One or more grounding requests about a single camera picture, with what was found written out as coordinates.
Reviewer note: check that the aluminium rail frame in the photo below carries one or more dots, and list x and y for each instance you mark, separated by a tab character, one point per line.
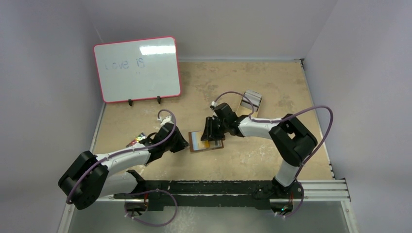
154	195

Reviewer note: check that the pack of coloured markers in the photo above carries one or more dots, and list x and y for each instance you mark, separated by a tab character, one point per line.
138	140

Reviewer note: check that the beige oval card tray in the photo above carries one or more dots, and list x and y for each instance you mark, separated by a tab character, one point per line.
244	111

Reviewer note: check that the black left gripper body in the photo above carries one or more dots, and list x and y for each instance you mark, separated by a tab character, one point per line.
168	146

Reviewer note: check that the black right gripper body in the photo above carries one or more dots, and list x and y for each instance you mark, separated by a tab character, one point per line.
210	127

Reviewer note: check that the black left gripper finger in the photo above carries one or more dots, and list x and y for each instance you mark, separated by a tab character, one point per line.
181	141
179	147

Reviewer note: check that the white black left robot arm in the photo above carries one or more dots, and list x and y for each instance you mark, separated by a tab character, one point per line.
87	177

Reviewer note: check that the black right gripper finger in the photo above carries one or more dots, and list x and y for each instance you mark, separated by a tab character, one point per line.
213	125
212	136

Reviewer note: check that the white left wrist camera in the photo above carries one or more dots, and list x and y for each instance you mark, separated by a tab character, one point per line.
164	120

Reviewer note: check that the pink framed whiteboard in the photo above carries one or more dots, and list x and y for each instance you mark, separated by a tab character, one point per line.
140	69

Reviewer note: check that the brown leather card holder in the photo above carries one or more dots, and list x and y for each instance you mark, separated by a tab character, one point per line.
195	136

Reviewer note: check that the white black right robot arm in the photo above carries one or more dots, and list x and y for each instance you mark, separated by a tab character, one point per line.
293	140

